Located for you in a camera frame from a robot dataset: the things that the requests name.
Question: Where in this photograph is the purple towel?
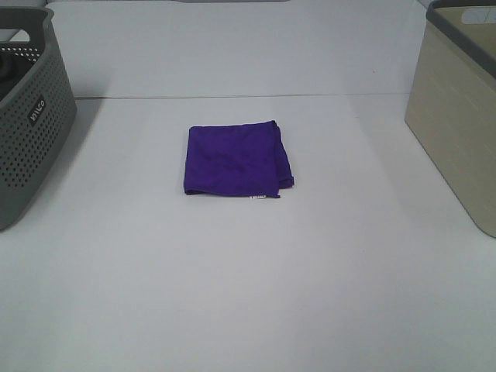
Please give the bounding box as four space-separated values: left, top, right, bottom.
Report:
184 120 295 198

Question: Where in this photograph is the beige basket with grey rim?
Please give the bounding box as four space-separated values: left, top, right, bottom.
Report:
405 1 495 236

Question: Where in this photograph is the grey perforated plastic basket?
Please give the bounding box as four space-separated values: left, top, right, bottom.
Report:
1 7 77 229

